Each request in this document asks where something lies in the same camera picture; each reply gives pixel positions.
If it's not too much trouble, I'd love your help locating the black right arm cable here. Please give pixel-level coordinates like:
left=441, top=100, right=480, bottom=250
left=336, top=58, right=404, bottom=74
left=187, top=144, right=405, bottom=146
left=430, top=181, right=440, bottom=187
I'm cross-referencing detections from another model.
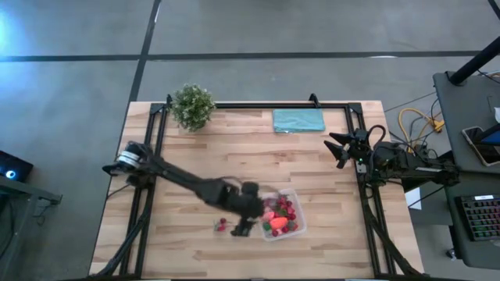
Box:
left=368, top=123, right=388, bottom=144

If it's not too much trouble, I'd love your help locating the dark blue flat device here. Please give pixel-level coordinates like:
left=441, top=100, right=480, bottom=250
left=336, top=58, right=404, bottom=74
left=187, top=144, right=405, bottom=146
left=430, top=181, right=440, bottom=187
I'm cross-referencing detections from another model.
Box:
left=480, top=123, right=500, bottom=146

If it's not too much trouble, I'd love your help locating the grey side desk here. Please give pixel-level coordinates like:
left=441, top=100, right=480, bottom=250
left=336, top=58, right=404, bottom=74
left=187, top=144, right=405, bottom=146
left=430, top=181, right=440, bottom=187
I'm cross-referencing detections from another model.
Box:
left=432, top=71, right=500, bottom=271

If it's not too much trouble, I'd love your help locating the black smartphone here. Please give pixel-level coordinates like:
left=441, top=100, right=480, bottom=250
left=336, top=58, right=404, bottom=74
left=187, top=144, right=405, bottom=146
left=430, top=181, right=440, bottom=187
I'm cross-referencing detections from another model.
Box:
left=462, top=126, right=500, bottom=167

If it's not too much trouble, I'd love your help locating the yellow cable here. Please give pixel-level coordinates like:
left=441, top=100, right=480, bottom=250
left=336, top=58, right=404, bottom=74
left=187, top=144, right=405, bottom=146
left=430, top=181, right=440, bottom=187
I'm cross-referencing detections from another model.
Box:
left=397, top=107, right=446, bottom=148

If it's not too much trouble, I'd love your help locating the orange toy carrot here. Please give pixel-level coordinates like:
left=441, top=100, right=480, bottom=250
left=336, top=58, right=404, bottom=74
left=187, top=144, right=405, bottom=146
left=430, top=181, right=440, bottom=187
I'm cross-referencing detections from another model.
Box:
left=262, top=216, right=289, bottom=232

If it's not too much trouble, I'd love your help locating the backlit black keyboard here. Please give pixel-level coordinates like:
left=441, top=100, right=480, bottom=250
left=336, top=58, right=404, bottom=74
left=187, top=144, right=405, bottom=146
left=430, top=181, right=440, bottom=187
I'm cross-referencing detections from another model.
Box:
left=455, top=194, right=500, bottom=242

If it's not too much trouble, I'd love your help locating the black pole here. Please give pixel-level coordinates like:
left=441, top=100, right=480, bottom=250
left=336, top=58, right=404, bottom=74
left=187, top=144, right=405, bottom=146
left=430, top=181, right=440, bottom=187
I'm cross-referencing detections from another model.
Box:
left=448, top=34, right=500, bottom=86

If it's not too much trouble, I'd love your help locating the potted green plant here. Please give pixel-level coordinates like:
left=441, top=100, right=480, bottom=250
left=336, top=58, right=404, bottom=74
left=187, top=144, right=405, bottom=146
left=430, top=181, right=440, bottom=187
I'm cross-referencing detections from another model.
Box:
left=170, top=84, right=217, bottom=133

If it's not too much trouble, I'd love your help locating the grey metal cart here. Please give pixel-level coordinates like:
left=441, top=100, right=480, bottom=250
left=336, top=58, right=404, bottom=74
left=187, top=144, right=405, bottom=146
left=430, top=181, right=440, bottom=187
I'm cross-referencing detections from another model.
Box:
left=0, top=175, right=63, bottom=281

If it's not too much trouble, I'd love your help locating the clear plastic tupperware container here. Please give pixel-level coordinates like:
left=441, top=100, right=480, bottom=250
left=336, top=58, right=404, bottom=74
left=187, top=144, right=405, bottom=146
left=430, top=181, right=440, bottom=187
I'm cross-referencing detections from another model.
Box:
left=259, top=188, right=309, bottom=243

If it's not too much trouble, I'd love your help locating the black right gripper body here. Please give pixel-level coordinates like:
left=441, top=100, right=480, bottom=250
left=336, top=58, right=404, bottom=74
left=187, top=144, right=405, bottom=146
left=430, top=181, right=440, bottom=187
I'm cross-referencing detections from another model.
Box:
left=347, top=127, right=372, bottom=165

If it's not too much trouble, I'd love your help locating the folded light blue cloth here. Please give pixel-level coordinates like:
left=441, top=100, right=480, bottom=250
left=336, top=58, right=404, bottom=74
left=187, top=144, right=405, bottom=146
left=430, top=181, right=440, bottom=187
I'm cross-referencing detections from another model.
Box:
left=272, top=108, right=327, bottom=134

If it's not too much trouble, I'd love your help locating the white paper sheet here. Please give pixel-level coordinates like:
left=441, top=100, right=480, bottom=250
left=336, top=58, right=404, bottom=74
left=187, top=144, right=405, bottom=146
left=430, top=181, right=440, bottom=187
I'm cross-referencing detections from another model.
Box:
left=405, top=187, right=423, bottom=212

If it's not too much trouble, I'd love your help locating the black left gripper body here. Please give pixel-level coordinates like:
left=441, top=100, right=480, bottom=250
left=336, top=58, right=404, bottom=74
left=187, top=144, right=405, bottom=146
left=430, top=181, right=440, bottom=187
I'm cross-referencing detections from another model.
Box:
left=228, top=181, right=265, bottom=220

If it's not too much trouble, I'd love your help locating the black box with blue light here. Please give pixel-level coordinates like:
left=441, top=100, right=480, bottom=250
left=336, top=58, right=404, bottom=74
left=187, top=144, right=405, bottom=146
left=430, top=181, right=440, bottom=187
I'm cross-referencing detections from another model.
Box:
left=0, top=150, right=34, bottom=183

